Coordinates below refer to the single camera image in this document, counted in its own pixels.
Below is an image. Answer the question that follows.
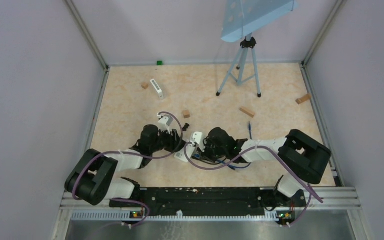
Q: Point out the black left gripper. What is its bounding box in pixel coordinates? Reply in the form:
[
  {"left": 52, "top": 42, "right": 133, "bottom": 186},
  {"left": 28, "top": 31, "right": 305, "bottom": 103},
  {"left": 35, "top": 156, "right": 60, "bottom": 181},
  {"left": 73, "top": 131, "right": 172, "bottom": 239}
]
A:
[{"left": 150, "top": 126, "right": 188, "bottom": 153}]

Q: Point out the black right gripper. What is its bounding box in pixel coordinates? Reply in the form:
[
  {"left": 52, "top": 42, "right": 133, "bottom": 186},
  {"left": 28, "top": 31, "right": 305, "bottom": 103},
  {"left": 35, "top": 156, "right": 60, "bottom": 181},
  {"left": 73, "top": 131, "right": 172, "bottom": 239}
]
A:
[{"left": 197, "top": 138, "right": 228, "bottom": 164}]

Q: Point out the white TP-Link switch box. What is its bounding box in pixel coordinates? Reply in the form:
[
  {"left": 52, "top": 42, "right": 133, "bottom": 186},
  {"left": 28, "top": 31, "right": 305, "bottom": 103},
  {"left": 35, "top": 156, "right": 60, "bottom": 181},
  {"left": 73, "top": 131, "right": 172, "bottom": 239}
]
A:
[{"left": 174, "top": 143, "right": 196, "bottom": 163}]

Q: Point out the blue ethernet cable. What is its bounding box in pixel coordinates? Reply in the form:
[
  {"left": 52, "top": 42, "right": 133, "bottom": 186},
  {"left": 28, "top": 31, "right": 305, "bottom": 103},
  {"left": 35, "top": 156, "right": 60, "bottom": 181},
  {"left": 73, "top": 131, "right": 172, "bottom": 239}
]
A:
[{"left": 193, "top": 121, "right": 254, "bottom": 171}]

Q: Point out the long white network switch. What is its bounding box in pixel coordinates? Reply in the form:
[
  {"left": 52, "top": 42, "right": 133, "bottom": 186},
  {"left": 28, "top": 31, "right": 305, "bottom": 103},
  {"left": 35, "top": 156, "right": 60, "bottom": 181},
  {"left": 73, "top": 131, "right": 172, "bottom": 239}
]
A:
[{"left": 149, "top": 78, "right": 165, "bottom": 100}]

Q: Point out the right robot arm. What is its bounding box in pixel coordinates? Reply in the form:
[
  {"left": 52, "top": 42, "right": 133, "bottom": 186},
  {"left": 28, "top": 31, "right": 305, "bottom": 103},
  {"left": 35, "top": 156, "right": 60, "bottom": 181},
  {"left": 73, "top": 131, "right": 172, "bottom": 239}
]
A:
[{"left": 201, "top": 127, "right": 332, "bottom": 206}]

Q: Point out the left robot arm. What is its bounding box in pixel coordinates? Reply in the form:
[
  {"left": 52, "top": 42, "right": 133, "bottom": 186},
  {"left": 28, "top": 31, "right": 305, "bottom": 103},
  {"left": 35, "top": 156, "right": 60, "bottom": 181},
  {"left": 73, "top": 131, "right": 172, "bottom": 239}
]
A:
[{"left": 64, "top": 124, "right": 186, "bottom": 207}]

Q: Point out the small black rubber part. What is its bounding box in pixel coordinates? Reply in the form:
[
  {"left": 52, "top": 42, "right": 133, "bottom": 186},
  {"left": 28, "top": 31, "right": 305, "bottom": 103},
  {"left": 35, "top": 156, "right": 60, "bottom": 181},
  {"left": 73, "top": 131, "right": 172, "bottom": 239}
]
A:
[{"left": 182, "top": 123, "right": 191, "bottom": 132}]

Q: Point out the small wooden cube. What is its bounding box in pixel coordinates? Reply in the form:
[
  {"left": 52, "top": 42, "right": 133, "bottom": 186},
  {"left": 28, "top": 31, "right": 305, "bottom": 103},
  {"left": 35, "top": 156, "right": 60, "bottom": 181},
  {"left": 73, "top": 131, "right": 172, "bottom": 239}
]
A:
[{"left": 182, "top": 110, "right": 191, "bottom": 119}]

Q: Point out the flat wooden plank block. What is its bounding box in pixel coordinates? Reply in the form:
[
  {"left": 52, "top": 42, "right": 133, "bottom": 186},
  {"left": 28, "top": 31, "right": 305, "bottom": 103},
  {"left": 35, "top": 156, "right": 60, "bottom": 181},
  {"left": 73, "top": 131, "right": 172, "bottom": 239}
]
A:
[{"left": 239, "top": 106, "right": 256, "bottom": 118}]

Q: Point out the curved wooden block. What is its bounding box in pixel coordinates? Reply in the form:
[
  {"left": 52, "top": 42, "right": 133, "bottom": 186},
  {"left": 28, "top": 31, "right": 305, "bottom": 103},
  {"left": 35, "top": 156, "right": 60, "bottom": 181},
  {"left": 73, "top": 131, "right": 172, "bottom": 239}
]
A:
[{"left": 295, "top": 93, "right": 312, "bottom": 105}]

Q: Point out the light blue tripod stand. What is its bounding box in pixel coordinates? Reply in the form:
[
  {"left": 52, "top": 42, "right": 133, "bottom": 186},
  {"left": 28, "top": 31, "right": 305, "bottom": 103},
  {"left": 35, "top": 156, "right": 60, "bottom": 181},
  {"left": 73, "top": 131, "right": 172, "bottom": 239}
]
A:
[{"left": 215, "top": 0, "right": 298, "bottom": 98}]

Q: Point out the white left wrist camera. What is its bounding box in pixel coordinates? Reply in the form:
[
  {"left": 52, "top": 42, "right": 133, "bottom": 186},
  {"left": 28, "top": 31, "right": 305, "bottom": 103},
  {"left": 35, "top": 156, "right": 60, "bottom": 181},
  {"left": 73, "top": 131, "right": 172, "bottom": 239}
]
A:
[{"left": 156, "top": 113, "right": 174, "bottom": 133}]

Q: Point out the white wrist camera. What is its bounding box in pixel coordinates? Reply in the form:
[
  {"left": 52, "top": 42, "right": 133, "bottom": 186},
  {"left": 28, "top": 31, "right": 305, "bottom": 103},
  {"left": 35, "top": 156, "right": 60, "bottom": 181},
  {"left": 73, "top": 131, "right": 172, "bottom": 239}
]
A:
[
  {"left": 187, "top": 131, "right": 205, "bottom": 152},
  {"left": 156, "top": 113, "right": 174, "bottom": 133}
]

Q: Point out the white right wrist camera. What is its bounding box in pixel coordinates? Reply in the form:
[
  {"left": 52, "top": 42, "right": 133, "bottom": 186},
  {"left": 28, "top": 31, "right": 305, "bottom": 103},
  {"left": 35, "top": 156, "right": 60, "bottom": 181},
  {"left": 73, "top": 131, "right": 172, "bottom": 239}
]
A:
[{"left": 187, "top": 131, "right": 205, "bottom": 152}]

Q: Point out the wooden cube near switch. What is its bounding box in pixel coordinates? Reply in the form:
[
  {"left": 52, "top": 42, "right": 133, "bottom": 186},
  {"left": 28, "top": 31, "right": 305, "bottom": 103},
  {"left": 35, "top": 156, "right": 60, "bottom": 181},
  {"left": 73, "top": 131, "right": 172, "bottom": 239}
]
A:
[{"left": 141, "top": 82, "right": 149, "bottom": 90}]

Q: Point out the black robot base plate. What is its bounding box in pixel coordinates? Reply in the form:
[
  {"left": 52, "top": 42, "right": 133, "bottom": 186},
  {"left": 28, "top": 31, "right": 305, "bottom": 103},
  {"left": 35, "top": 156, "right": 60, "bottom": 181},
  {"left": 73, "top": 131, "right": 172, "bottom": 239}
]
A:
[{"left": 109, "top": 186, "right": 307, "bottom": 218}]

